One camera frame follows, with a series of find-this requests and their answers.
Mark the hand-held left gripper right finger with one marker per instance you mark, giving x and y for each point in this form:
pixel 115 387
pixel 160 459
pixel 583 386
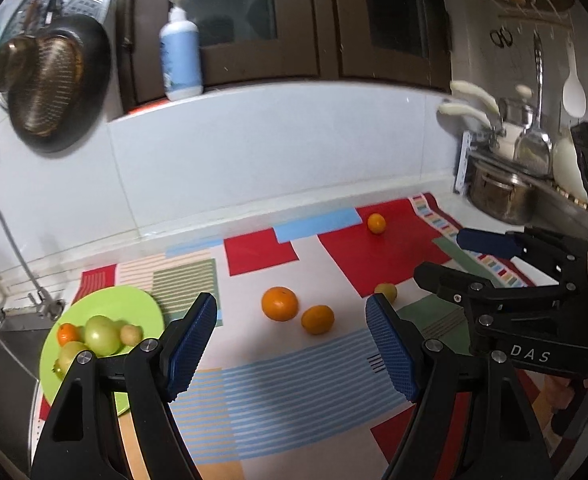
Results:
pixel 391 352

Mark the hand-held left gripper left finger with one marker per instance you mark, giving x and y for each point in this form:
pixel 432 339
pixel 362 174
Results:
pixel 189 347

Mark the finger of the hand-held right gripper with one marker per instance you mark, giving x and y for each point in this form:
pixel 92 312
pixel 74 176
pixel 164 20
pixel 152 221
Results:
pixel 453 285
pixel 488 243

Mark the green plate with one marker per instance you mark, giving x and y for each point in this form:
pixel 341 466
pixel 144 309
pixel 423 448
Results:
pixel 139 305

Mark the green apple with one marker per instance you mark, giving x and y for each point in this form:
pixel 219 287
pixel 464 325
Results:
pixel 101 335

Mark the yellow-green apple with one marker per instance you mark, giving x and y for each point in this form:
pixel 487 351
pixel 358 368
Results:
pixel 69 352

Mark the small orange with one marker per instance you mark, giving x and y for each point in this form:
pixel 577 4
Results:
pixel 376 223
pixel 69 334

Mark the person's right hand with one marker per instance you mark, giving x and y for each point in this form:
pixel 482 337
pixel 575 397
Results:
pixel 558 395

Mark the stainless steel pot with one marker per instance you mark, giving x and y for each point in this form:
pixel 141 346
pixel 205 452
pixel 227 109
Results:
pixel 498 195

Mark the medium orange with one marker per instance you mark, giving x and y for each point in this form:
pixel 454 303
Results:
pixel 318 319

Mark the metal dish rack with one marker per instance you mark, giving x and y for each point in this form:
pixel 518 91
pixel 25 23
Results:
pixel 462 165

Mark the white pot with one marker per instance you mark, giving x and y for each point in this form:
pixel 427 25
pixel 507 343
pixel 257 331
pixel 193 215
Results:
pixel 506 145

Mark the large orange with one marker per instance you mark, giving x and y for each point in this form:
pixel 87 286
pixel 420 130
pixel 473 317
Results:
pixel 279 303

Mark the steel ladle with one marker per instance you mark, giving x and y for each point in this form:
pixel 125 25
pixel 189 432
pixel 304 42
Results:
pixel 533 152

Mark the colourful patterned cloth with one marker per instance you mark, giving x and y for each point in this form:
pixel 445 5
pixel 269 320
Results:
pixel 284 400

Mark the white ceramic pitcher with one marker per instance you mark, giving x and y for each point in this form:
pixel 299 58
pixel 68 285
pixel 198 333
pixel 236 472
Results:
pixel 568 170

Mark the steel lid white knob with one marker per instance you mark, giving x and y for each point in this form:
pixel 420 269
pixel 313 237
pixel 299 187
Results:
pixel 516 110

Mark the white rice paddle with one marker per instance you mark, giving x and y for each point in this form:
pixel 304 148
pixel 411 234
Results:
pixel 573 95

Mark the steel kitchen sink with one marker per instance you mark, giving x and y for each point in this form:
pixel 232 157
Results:
pixel 9 360

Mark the chrome gooseneck faucet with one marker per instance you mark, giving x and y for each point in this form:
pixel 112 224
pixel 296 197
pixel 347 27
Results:
pixel 11 245

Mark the black scissors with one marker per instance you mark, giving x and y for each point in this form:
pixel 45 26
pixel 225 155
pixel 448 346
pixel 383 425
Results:
pixel 501 37

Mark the blue white pump bottle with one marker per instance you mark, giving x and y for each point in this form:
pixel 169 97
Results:
pixel 181 55

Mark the brass mesh strainer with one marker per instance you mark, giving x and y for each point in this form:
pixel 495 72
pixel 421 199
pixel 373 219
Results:
pixel 49 85

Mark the black frying pan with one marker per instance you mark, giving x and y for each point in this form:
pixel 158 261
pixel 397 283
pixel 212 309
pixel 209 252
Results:
pixel 94 60

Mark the small brass pot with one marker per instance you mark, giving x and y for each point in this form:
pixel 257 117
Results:
pixel 11 62

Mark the dark brown window frame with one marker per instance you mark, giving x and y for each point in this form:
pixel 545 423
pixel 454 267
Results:
pixel 349 20
pixel 299 20

